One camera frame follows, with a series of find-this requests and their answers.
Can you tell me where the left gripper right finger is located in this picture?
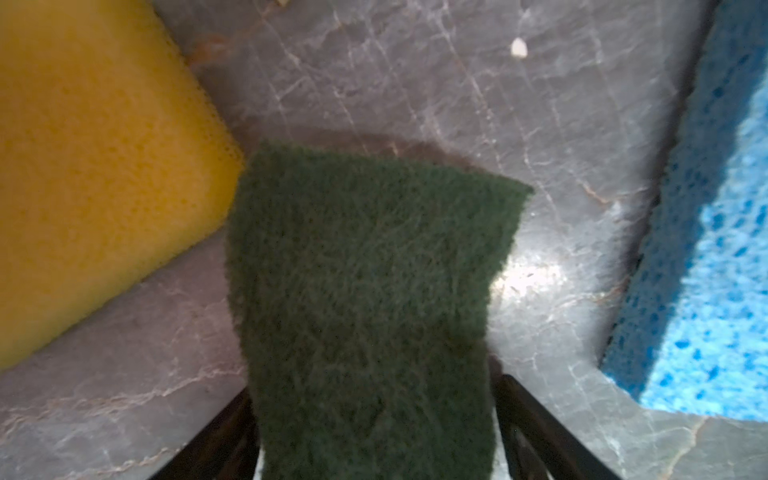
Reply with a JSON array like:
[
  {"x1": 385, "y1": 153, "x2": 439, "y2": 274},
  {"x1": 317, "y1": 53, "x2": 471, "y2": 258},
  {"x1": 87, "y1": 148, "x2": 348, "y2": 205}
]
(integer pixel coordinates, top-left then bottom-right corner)
[{"x1": 494, "y1": 374, "x2": 619, "y2": 480}]

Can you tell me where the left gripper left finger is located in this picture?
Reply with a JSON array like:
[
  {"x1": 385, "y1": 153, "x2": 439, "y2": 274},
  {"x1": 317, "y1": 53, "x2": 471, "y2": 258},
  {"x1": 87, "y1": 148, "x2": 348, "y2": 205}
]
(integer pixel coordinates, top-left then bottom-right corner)
[{"x1": 151, "y1": 389, "x2": 260, "y2": 480}]

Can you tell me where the yellow sponge left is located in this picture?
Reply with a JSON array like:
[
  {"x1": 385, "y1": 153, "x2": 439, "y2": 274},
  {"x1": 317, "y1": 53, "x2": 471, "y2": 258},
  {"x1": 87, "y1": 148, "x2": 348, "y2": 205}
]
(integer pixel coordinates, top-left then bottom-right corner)
[{"x1": 1, "y1": 1, "x2": 244, "y2": 368}]

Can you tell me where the light blue sponge middle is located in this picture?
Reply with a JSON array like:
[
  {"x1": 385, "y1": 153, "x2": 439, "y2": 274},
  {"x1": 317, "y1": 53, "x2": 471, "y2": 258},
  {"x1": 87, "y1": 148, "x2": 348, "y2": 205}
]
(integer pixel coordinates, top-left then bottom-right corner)
[{"x1": 600, "y1": 1, "x2": 767, "y2": 422}]

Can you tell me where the dark green wavy sponge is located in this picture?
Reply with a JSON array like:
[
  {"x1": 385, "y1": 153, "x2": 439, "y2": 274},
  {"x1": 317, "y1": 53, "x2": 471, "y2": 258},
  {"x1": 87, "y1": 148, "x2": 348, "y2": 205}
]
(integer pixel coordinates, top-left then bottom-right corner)
[{"x1": 226, "y1": 142, "x2": 532, "y2": 479}]

